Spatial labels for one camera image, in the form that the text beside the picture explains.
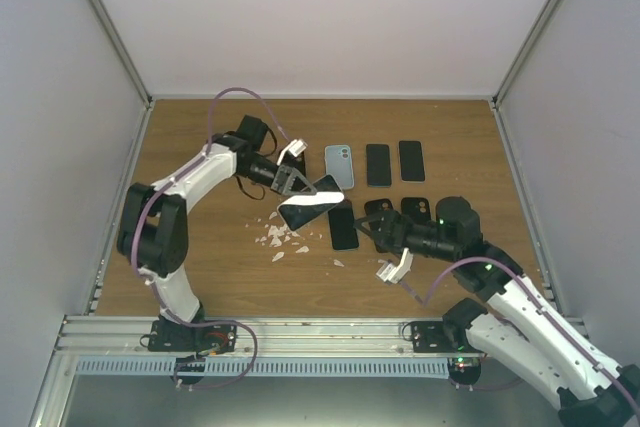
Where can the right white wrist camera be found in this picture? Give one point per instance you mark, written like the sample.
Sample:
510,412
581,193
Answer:
393,273

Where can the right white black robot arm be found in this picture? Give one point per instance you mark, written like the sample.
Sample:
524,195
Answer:
506,317

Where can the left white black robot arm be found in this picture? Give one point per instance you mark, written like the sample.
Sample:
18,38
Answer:
153,233

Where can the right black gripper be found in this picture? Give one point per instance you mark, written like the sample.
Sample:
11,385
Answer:
391,218

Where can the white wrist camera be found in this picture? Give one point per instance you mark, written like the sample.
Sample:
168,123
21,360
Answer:
393,273
295,148

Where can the left aluminium frame post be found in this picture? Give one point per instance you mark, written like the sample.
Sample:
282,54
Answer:
111,32

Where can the aluminium frame post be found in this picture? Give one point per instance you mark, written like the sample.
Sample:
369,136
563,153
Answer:
111,32
533,37

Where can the white debris pile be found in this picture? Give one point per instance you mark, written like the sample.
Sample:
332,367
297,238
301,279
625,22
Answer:
312,243

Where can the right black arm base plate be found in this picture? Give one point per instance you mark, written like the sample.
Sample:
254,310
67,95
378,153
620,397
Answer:
436,336

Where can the slotted grey cable duct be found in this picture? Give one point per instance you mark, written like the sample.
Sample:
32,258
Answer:
268,367

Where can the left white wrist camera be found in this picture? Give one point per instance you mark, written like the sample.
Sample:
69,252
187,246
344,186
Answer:
295,148

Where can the right aluminium frame post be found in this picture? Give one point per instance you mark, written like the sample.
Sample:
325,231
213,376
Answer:
533,37

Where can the black smartphone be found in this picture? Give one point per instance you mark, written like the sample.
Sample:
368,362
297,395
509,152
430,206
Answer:
411,161

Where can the aluminium front rail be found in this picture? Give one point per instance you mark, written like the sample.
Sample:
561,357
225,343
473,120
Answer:
277,336

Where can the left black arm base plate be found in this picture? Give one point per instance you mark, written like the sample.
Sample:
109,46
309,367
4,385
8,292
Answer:
167,336

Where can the black phone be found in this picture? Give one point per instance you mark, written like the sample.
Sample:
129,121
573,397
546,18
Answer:
301,209
378,165

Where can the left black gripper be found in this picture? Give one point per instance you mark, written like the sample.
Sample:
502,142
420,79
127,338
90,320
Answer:
286,180

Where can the black phone case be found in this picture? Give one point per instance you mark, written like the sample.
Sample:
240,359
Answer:
375,206
417,209
301,164

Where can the light blue phone case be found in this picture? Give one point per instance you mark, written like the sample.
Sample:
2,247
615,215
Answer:
338,164

